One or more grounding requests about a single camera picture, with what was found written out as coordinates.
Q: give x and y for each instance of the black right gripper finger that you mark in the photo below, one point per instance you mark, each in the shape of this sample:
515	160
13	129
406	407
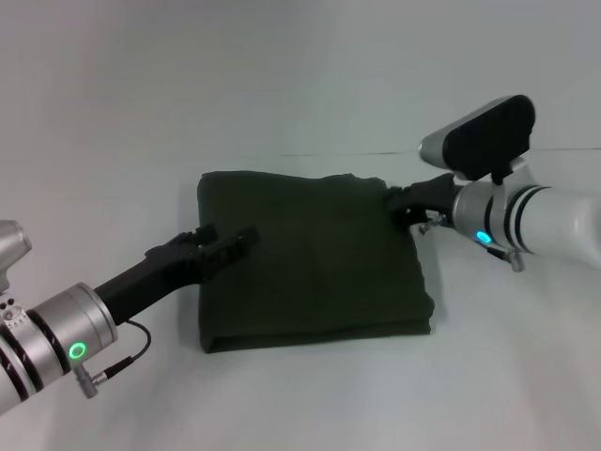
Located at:
398	195
411	215

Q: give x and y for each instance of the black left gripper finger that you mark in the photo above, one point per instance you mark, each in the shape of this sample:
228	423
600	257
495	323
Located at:
202	235
230	251

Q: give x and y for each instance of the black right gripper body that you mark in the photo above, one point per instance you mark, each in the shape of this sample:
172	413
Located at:
436	192

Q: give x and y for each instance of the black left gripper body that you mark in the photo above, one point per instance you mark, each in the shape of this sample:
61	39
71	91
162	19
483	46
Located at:
145	277

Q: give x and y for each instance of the dark green shirt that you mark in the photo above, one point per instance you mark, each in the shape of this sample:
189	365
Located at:
310	263

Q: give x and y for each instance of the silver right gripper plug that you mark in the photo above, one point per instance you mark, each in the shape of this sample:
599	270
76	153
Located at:
432	223

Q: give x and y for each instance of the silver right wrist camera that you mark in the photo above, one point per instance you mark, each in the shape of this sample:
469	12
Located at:
483	136

